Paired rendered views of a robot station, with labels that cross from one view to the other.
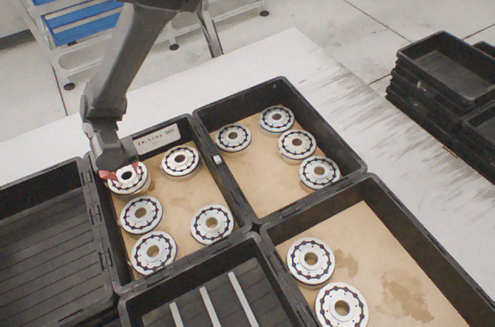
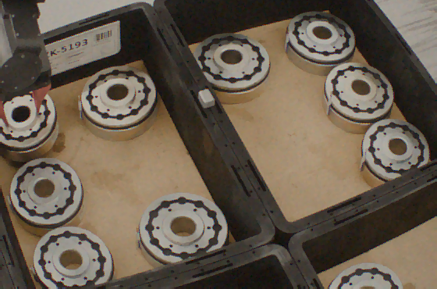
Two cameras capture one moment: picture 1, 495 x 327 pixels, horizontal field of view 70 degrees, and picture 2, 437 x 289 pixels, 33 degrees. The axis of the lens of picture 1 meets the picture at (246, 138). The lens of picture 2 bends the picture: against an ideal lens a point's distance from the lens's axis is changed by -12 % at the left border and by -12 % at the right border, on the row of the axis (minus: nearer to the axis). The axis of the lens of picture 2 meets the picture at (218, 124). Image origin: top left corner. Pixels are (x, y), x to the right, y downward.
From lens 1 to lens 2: 14 cm
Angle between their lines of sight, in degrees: 3
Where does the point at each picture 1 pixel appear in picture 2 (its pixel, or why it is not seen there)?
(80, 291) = not seen: outside the picture
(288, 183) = (339, 167)
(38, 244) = not seen: outside the picture
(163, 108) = not seen: outside the picture
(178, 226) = (111, 227)
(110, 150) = (26, 51)
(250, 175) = (262, 143)
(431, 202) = not seen: outside the picture
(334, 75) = not seen: outside the picture
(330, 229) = (403, 251)
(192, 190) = (137, 161)
